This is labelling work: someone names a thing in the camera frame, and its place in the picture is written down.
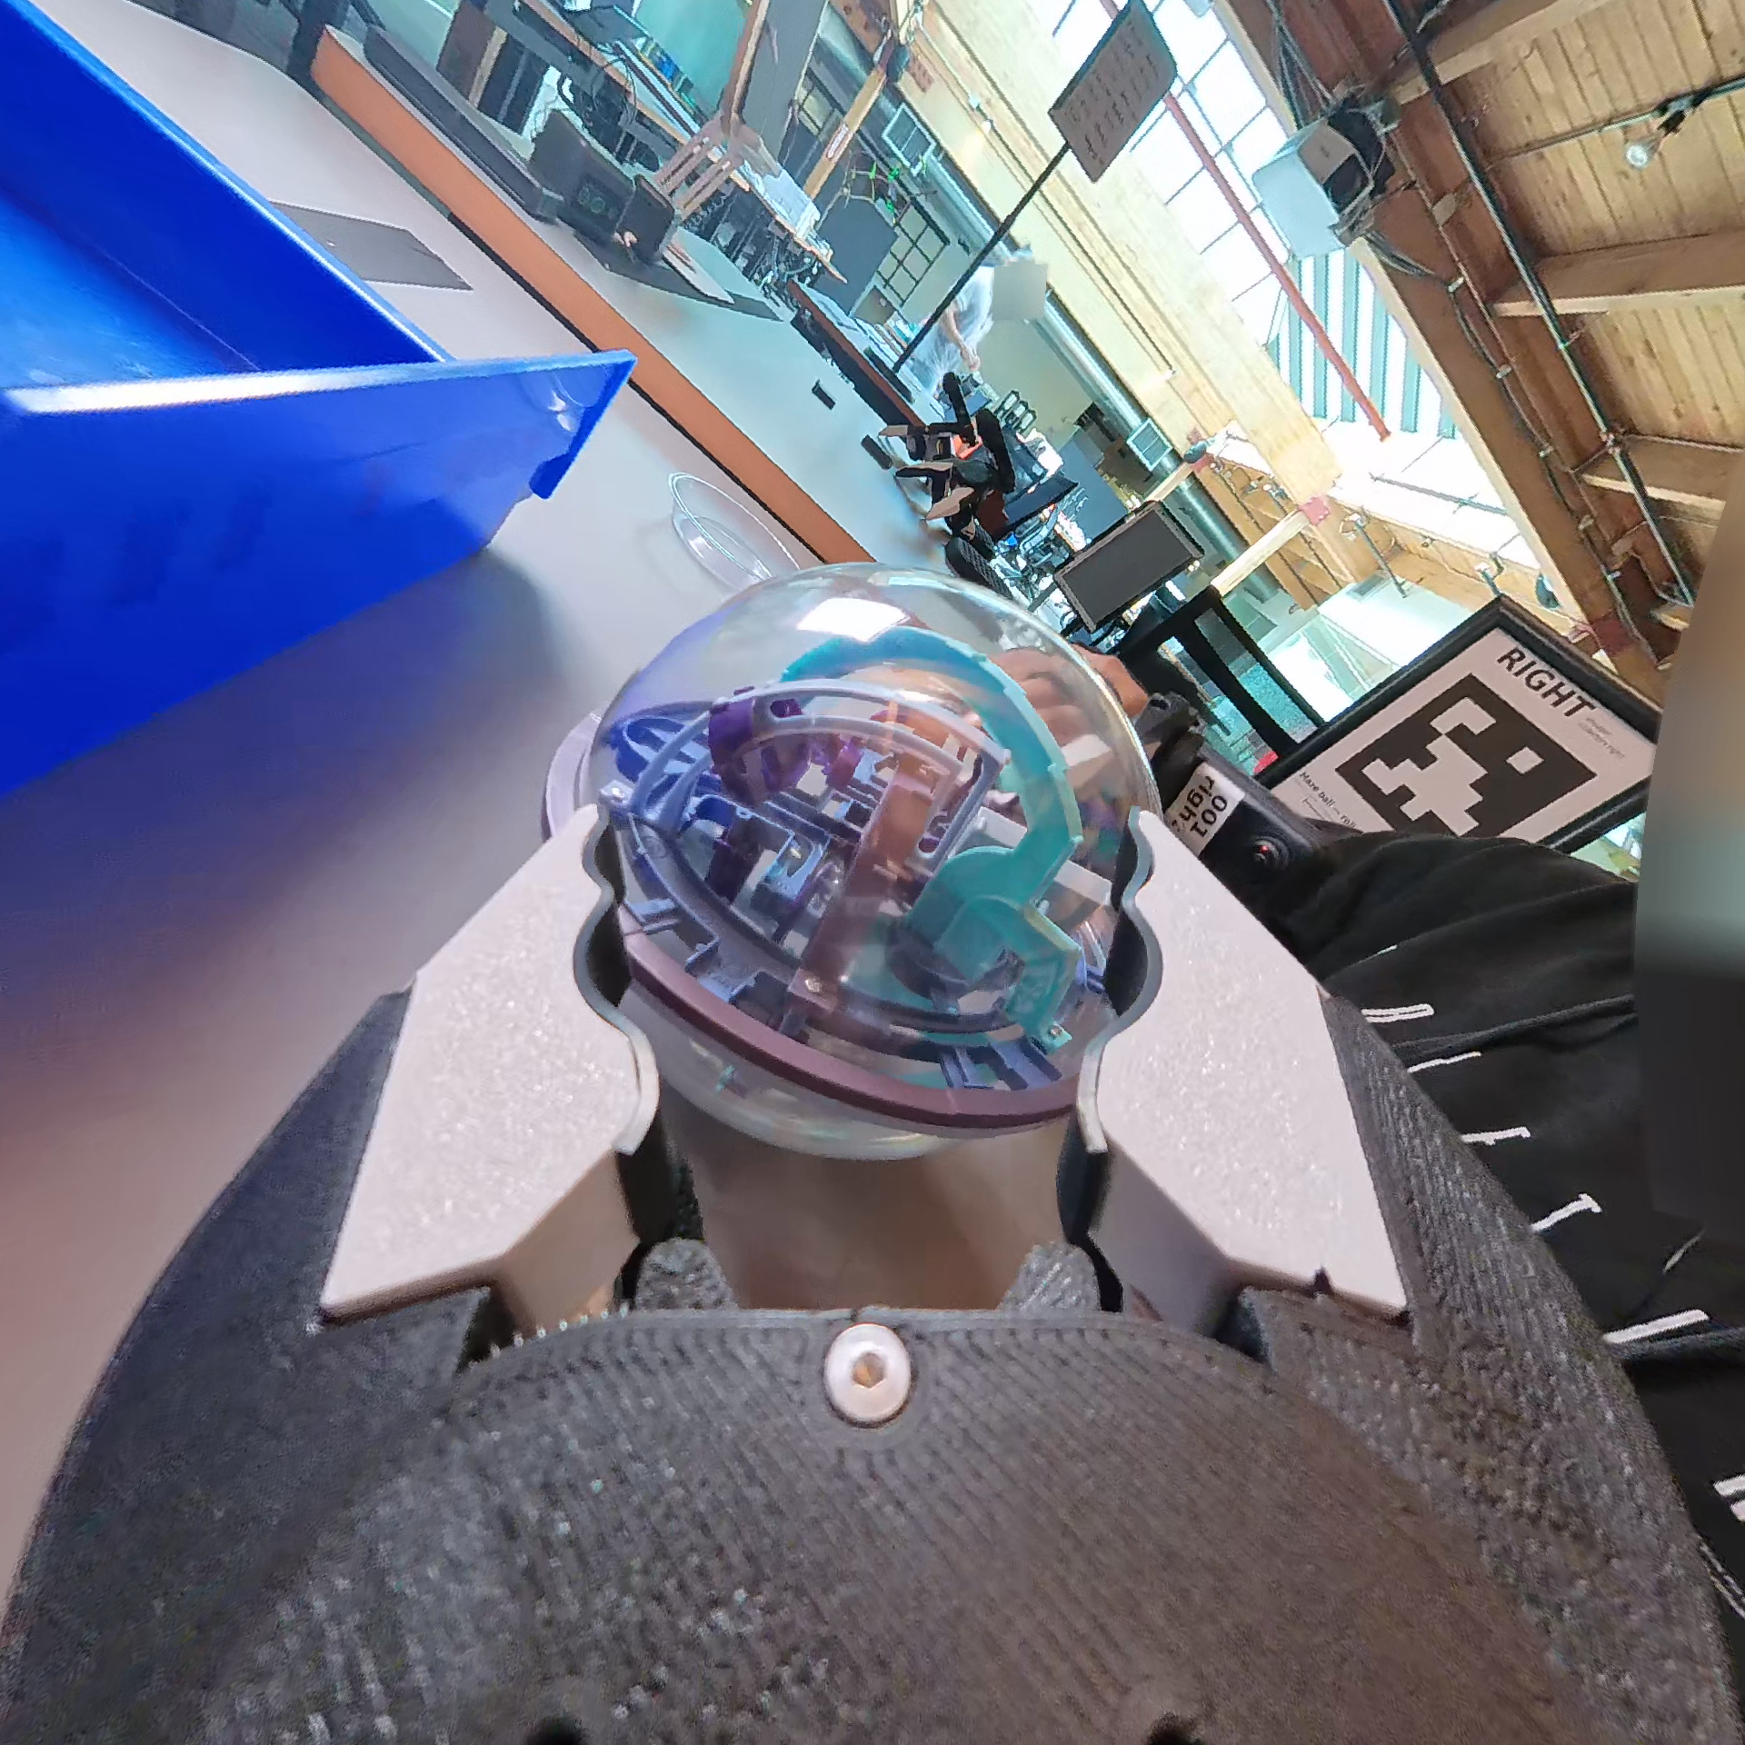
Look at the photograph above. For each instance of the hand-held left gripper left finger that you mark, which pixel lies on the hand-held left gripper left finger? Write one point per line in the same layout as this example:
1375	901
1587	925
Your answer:
478	1117

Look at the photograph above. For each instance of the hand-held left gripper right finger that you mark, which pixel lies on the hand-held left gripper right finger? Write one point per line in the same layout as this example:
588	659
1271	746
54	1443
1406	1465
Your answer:
1240	1117

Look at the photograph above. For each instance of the clear plastic maze ball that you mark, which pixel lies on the clear plastic maze ball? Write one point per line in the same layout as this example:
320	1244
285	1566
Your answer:
874	873

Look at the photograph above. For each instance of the black white marker sign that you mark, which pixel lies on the black white marker sign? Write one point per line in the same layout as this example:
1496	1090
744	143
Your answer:
1487	751

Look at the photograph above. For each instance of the computer monitor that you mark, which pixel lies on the computer monitor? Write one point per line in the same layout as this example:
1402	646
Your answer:
1124	559

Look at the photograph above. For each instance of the black printed hoodie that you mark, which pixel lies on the black printed hoodie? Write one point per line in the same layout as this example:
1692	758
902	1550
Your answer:
1554	1090

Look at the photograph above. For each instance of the black and tan device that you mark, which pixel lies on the black and tan device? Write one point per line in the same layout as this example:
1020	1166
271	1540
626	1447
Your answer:
942	450

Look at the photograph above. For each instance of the clear plastic dish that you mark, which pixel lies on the clear plastic dish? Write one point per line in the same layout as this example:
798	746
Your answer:
715	524

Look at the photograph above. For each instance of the blue plastic bin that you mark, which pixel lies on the blue plastic bin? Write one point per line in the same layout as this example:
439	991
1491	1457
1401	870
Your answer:
246	519

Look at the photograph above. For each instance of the dark tape strip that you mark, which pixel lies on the dark tape strip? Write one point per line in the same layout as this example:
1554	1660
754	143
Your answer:
368	246

